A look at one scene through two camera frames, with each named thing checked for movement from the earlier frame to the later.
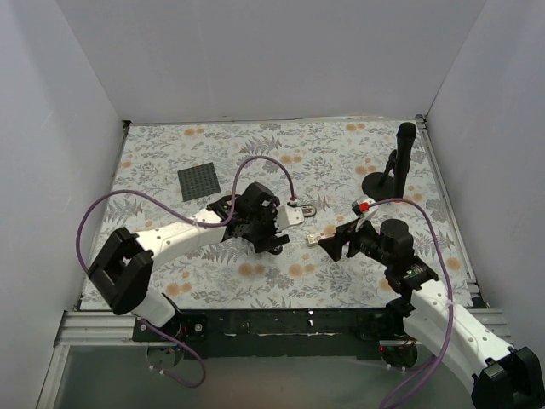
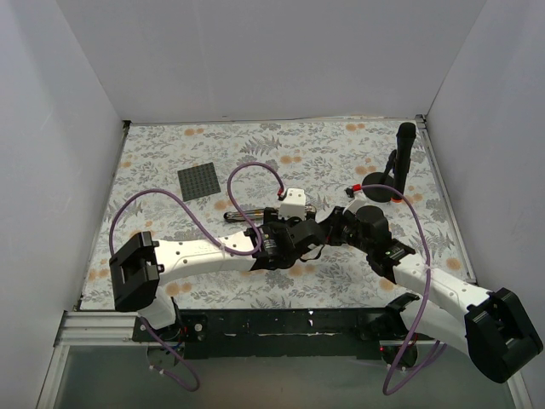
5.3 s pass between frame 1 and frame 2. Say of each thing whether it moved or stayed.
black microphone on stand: stayed
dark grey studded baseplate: stayed
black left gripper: moved
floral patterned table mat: stayed
